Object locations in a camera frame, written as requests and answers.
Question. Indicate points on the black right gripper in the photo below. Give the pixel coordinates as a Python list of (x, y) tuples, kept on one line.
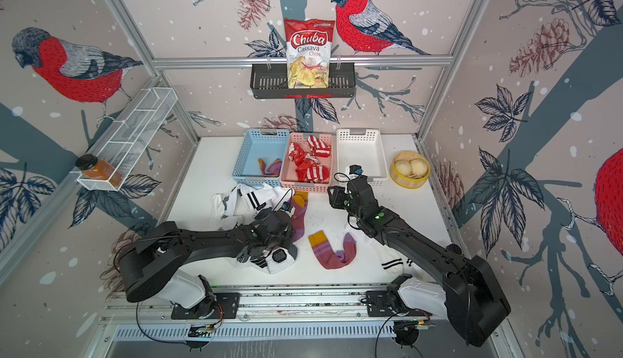
[(337, 195)]

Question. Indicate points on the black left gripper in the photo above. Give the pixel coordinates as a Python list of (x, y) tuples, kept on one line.
[(290, 243)]

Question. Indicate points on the white black-striped sock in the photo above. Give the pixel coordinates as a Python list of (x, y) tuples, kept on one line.
[(244, 200), (393, 262)]

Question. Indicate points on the red santa pattern sock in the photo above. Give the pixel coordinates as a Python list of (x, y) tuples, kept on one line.
[(310, 170)]

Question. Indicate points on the purple yellow sock top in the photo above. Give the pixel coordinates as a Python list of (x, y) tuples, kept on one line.
[(272, 170)]

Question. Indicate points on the purple yellow sock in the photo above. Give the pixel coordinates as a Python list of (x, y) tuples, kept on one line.
[(325, 254), (300, 202), (272, 170)]

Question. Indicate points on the purple yellow sock bottom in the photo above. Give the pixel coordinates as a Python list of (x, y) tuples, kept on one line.
[(325, 254)]

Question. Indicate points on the red white striped sock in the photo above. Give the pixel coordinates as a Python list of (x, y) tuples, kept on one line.
[(319, 148)]

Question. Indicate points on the red snowflake sock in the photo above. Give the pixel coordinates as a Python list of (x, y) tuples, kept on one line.
[(296, 154)]

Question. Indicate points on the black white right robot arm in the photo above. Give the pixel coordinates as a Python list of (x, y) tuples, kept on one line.
[(475, 302)]

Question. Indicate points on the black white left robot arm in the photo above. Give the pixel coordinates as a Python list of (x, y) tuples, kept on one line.
[(151, 266)]

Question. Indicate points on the white plastic basket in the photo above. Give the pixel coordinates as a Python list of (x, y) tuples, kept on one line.
[(362, 147)]

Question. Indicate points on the pink plastic basket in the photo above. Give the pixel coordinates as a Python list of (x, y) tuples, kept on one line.
[(289, 178)]

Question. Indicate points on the blue plastic basket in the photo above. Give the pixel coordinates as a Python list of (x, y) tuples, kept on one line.
[(268, 144)]

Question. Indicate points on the white grey patterned sock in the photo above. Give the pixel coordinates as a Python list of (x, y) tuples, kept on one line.
[(270, 262)]

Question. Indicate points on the yellow bowl with buns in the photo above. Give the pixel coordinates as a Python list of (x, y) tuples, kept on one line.
[(410, 170)]

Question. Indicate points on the black round knob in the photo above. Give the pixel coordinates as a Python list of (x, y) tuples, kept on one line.
[(454, 248)]

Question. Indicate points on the red Chuba cassava chips bag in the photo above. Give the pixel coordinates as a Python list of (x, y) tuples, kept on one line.
[(308, 52)]

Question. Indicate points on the orange spice jar black lid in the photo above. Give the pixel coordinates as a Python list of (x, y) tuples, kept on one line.
[(95, 168)]

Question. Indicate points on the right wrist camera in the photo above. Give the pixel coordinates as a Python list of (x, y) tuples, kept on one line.
[(355, 170)]

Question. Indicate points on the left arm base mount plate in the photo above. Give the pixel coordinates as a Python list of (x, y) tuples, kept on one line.
[(217, 306)]

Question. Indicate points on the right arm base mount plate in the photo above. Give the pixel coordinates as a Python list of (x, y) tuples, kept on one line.
[(385, 304)]

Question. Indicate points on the black wall-mounted wire basket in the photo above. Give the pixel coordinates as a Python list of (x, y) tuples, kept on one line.
[(270, 82)]

